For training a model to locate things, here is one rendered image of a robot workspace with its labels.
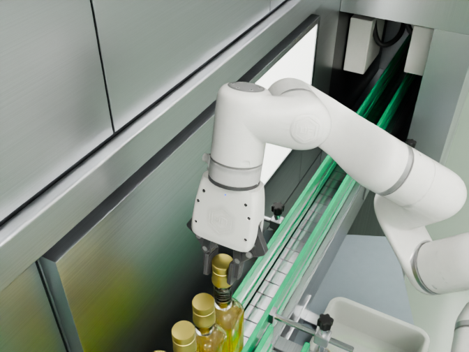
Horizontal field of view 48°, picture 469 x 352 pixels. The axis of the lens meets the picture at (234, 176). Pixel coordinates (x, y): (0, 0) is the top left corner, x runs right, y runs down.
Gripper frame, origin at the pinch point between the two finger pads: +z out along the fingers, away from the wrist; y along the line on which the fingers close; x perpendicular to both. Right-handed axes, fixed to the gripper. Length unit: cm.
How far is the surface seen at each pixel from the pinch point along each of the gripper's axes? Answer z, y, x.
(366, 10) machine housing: -31, -7, 90
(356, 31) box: -23, -11, 105
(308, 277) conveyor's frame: 22.1, 5.4, 36.5
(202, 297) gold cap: 3.8, -0.7, -4.5
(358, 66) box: -12, -9, 108
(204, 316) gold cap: 5.7, 0.7, -5.9
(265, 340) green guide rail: 20.2, 6.0, 10.4
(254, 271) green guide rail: 16.8, -3.2, 24.1
